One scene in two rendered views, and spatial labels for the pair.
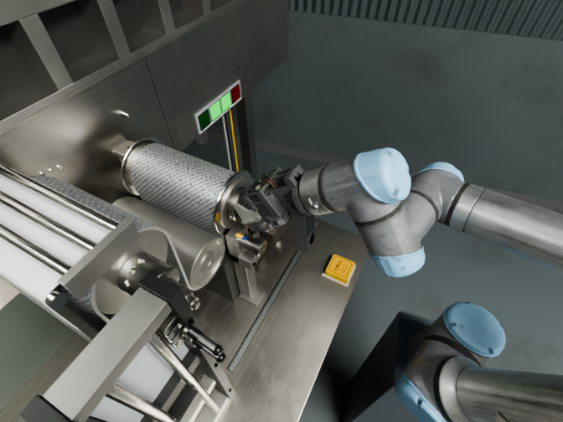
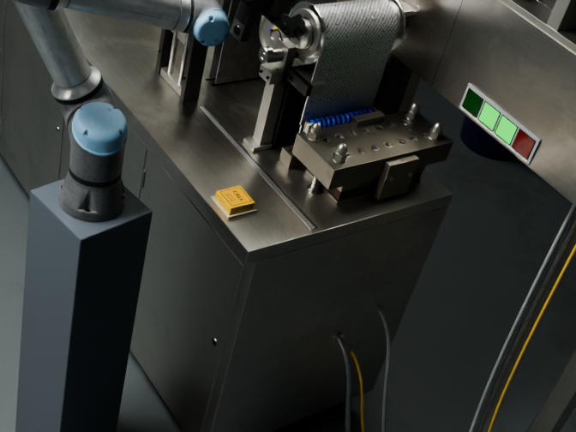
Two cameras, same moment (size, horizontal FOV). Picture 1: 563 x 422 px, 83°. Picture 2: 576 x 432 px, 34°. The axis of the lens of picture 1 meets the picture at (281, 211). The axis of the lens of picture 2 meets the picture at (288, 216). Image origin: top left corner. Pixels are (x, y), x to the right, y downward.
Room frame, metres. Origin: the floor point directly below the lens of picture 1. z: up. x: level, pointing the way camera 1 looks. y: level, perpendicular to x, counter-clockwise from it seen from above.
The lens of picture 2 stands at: (1.17, -1.84, 2.28)
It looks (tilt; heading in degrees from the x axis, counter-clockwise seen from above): 37 degrees down; 108
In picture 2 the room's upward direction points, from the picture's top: 16 degrees clockwise
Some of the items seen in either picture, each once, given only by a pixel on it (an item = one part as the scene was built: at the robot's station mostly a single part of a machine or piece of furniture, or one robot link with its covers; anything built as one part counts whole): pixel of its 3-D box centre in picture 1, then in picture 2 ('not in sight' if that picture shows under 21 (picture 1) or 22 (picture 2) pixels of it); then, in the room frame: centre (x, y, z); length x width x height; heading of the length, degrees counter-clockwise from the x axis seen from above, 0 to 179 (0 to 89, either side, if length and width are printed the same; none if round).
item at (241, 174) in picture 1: (235, 203); (306, 33); (0.46, 0.10, 1.25); 0.15 x 0.01 x 0.15; 152
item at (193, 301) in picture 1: (181, 296); not in sight; (0.20, 0.15, 1.34); 0.06 x 0.03 x 0.03; 62
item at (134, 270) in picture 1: (149, 279); not in sight; (0.23, 0.20, 1.34); 0.06 x 0.06 x 0.06; 62
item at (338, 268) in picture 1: (339, 268); (234, 200); (0.50, -0.18, 0.91); 0.07 x 0.07 x 0.02; 62
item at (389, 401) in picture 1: (390, 393); (76, 335); (0.24, -0.40, 0.45); 0.20 x 0.20 x 0.90; 72
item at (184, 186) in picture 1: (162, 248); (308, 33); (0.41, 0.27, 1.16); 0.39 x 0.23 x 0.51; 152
